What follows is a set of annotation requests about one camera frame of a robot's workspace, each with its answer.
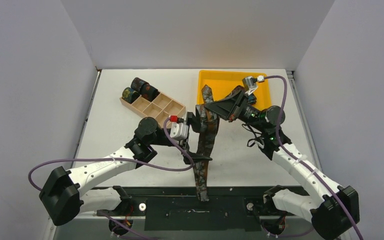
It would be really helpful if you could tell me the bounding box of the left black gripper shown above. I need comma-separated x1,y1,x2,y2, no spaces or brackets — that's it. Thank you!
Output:
149,113,215,163

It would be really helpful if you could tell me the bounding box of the orange grey floral tie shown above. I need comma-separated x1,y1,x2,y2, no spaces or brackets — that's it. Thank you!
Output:
192,85,220,203

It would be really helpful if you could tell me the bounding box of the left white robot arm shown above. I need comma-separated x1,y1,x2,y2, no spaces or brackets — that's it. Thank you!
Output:
39,115,211,226

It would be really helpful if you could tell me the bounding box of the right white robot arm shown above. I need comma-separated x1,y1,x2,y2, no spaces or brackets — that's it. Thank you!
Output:
204,90,360,240

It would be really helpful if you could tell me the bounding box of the yellow plastic bin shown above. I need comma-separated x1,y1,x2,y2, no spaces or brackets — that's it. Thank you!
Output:
196,70,272,110

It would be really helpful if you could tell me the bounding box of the dark floral folded tie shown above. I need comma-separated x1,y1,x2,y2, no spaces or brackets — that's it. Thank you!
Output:
247,93,257,105

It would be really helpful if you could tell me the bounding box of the wooden compartment tray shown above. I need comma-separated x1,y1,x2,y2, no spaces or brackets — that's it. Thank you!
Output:
119,92,186,127

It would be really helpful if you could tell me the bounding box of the red patterned rolled tie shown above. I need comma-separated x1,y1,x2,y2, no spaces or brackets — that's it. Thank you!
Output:
139,83,160,102

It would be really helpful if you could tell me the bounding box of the yellow floral rolled tie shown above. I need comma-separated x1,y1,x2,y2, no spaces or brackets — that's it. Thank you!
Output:
121,87,141,104

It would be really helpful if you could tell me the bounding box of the dark rolled tie rear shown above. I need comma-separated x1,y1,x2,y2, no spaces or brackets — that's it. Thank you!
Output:
130,77,149,93

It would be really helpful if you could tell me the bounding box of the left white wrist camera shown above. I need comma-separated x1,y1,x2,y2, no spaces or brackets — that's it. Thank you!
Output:
169,115,189,141

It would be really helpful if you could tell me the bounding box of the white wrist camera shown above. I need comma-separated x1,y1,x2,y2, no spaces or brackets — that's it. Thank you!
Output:
242,75,265,95
169,115,189,141

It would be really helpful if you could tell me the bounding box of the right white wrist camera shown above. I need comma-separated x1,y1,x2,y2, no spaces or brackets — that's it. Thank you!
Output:
242,75,265,95

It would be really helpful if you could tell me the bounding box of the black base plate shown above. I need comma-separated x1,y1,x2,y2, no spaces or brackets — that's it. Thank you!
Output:
94,186,315,237

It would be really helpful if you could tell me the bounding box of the aluminium frame rail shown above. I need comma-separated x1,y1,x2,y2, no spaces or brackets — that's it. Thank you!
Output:
42,211,97,240

